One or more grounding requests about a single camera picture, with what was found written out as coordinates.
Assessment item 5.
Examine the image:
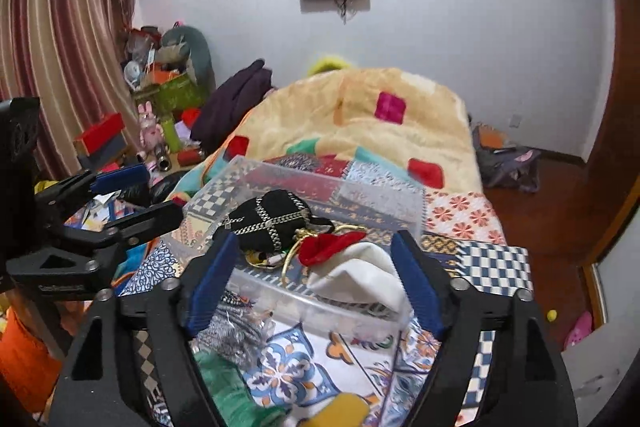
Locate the pink bunny plush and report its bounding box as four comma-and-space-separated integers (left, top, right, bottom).
137, 103, 164, 148

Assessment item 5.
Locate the grey plush toy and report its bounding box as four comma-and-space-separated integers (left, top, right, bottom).
160, 26, 216, 94

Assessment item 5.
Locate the gold bangle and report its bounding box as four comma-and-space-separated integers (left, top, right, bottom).
279, 227, 353, 289

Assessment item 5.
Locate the black checkered pouch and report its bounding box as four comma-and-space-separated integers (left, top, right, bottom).
223, 189, 313, 254

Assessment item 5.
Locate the pink slipper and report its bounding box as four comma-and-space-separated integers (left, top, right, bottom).
563, 311, 594, 351

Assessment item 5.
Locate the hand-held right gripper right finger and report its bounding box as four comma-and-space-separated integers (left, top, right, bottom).
390, 230, 574, 427

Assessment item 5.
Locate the striped pink curtain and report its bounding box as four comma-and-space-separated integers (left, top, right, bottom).
0, 0, 142, 180

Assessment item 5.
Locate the wooden door frame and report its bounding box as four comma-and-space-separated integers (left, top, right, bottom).
575, 0, 640, 270

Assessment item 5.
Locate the orange cloth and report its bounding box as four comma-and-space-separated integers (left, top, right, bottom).
0, 307, 62, 414

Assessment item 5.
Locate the green cloth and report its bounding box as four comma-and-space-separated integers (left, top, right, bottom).
194, 349, 287, 427

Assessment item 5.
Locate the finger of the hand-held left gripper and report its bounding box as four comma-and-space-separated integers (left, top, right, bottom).
34, 164, 152, 214
5, 199, 186, 296

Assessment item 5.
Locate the red and grey box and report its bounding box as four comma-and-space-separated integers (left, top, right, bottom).
73, 113, 127, 160

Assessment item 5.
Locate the green bottle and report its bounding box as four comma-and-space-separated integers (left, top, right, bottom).
160, 117, 180, 153

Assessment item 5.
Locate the yellow-green plush toy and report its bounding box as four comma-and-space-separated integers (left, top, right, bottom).
306, 53, 354, 76

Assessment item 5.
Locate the grey bag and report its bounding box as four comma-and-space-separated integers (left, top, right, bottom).
472, 124, 542, 193

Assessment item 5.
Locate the red cloth piece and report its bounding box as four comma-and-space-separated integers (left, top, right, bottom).
298, 231, 367, 267

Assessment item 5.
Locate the white soft cloth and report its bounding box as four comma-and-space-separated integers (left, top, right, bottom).
306, 242, 412, 314

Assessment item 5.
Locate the dark purple clothing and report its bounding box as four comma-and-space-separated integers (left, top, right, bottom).
190, 59, 274, 148

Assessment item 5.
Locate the black and white patterned cloth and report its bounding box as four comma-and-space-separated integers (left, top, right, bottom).
196, 289, 274, 369

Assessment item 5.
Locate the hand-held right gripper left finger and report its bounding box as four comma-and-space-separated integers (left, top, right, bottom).
50, 231, 241, 427

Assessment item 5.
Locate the clear plastic storage box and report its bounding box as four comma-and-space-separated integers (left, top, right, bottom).
182, 155, 426, 341

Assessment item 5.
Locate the yellow fleece blanket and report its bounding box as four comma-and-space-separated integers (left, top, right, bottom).
220, 67, 484, 204

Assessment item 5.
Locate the yellow soft item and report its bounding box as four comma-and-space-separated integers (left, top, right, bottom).
306, 393, 371, 427

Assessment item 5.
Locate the green patterned box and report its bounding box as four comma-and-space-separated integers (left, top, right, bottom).
133, 74, 207, 118

